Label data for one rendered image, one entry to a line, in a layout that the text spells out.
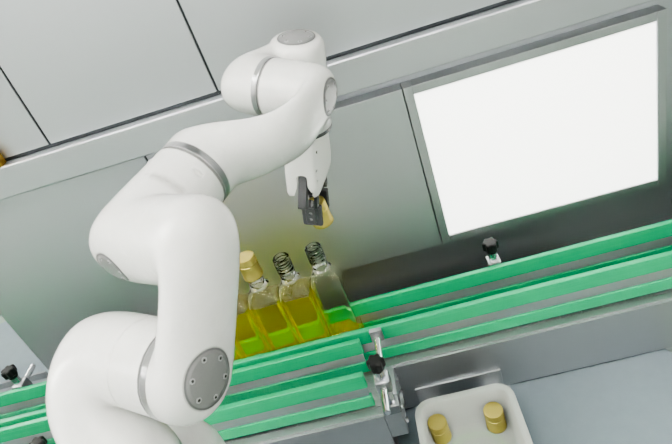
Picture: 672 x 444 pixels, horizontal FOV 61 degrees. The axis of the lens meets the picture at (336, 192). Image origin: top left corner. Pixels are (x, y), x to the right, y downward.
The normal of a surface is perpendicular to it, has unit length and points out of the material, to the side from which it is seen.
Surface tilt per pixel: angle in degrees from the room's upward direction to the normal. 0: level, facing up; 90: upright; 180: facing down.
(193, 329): 76
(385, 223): 90
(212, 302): 83
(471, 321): 90
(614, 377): 0
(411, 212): 90
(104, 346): 20
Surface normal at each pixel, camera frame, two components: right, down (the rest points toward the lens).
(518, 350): 0.04, 0.52
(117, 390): -0.53, 0.29
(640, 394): -0.29, -0.81
